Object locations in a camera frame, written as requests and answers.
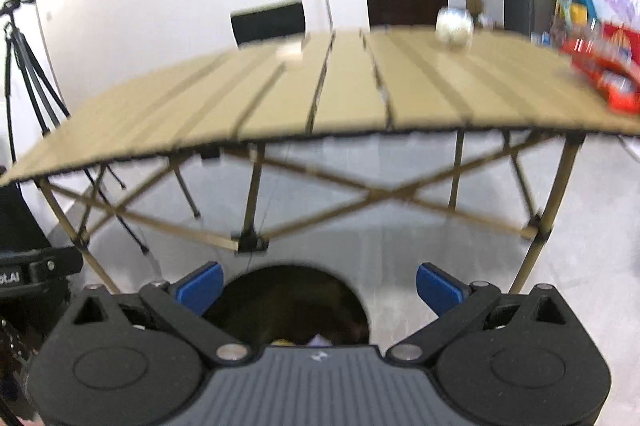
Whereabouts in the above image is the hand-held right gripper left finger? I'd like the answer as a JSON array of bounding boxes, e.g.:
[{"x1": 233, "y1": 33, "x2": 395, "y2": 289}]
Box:
[{"x1": 70, "y1": 261, "x2": 252, "y2": 368}]

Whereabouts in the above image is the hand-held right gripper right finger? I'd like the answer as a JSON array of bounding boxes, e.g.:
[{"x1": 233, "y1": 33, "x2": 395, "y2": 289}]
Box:
[{"x1": 386, "y1": 261, "x2": 571, "y2": 365}]

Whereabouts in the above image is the tan folding table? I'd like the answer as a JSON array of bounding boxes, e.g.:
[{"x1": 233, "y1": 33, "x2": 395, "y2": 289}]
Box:
[{"x1": 0, "y1": 26, "x2": 640, "y2": 294}]

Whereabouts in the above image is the black tripod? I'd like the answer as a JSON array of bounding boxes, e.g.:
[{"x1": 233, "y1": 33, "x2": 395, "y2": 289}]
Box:
[{"x1": 0, "y1": 0, "x2": 151, "y2": 257}]

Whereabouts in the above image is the white crumpled plastic bag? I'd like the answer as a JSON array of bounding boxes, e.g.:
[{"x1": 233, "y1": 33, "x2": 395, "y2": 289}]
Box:
[{"x1": 434, "y1": 6, "x2": 475, "y2": 51}]

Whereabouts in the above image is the red snack bag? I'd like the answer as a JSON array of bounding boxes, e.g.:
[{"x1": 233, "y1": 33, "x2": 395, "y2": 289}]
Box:
[{"x1": 560, "y1": 37, "x2": 640, "y2": 112}]

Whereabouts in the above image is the black folding chair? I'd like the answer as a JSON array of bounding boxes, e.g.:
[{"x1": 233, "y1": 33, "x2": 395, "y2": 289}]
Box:
[{"x1": 230, "y1": 0, "x2": 307, "y2": 50}]

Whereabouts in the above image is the red gift box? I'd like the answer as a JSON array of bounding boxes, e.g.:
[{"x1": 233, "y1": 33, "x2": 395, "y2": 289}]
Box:
[{"x1": 597, "y1": 20, "x2": 640, "y2": 60}]

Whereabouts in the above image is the blue gift bag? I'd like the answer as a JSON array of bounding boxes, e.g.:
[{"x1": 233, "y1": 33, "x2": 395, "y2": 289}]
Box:
[{"x1": 552, "y1": 0, "x2": 601, "y2": 37}]

